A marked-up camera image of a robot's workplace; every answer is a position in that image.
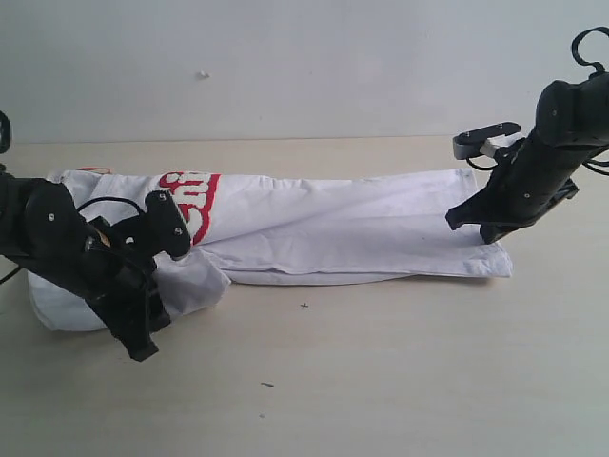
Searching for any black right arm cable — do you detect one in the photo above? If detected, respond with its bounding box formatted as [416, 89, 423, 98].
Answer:
[570, 27, 609, 80]

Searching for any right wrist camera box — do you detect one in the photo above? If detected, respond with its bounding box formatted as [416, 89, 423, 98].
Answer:
[452, 122, 524, 160]

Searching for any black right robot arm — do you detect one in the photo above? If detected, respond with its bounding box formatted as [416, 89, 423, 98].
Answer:
[445, 73, 608, 244]

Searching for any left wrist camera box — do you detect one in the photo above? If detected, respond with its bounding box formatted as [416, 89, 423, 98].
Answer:
[145, 190, 191, 260]

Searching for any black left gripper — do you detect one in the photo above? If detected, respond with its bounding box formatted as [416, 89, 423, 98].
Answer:
[79, 216, 171, 362]

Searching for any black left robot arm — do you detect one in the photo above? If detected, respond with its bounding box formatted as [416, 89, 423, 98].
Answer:
[1, 171, 170, 362]

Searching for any white t-shirt red lettering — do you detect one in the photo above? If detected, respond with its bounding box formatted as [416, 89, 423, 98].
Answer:
[49, 169, 513, 317]

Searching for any orange neck label tag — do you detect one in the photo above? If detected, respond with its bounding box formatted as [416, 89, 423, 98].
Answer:
[78, 167, 111, 175]

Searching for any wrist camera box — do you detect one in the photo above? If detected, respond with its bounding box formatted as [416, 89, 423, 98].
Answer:
[145, 190, 191, 260]
[452, 122, 524, 160]

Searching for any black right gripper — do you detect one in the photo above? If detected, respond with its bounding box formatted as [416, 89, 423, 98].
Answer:
[445, 129, 588, 244]

